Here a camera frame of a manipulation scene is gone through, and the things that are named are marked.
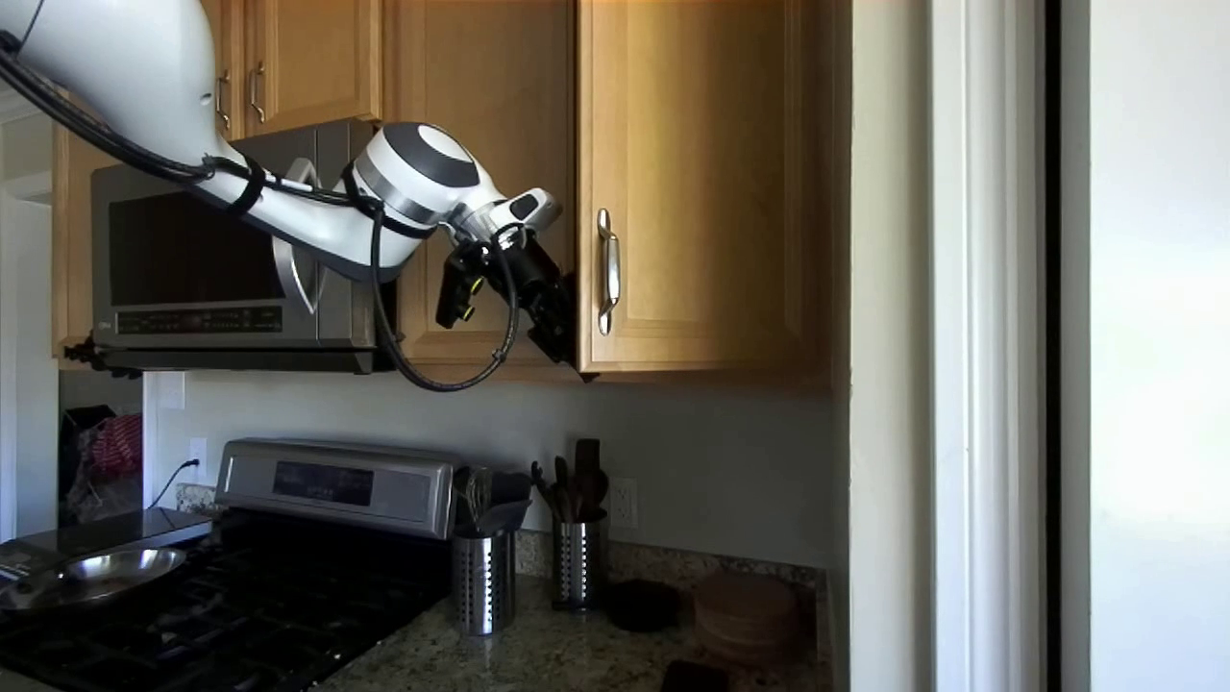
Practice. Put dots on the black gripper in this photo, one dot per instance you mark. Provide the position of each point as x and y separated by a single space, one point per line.
504 256

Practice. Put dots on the light wooden cabinet door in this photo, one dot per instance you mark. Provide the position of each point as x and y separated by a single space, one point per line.
486 78
704 192

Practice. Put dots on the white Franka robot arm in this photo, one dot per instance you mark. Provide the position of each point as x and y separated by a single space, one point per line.
117 62

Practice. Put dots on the small wooden cabinet door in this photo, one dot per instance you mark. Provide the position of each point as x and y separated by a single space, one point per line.
312 58
234 39

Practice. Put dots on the dark wooden utensils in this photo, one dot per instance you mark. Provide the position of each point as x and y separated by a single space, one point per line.
587 483

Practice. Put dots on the black plastic spatula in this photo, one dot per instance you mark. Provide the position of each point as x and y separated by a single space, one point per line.
510 501

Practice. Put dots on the black kitchen utensils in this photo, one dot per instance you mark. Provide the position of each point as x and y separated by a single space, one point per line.
471 501

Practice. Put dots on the steel utensil holder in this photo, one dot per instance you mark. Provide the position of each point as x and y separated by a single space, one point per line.
581 561
486 588

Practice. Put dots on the stainless steel microwave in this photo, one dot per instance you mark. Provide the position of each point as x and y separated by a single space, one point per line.
194 256

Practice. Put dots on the black round dish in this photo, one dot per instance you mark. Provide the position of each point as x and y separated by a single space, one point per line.
640 606

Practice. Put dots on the stainless steel stove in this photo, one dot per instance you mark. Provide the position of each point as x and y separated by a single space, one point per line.
293 600

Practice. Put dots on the dark flat counter item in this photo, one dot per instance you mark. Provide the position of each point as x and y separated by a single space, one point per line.
698 679

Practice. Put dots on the red and black bag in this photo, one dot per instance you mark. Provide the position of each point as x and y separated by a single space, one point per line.
111 456

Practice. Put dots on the silver frying pan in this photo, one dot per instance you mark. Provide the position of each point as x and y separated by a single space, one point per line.
122 572

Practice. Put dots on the wooden wall cabinet body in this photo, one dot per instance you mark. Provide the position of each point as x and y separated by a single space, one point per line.
833 192

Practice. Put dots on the white wall switch plate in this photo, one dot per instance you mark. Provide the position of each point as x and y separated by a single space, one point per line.
170 388

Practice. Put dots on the white wall outlet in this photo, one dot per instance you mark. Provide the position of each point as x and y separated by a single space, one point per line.
199 459

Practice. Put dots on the white door frame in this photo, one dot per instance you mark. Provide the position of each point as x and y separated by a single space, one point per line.
986 349

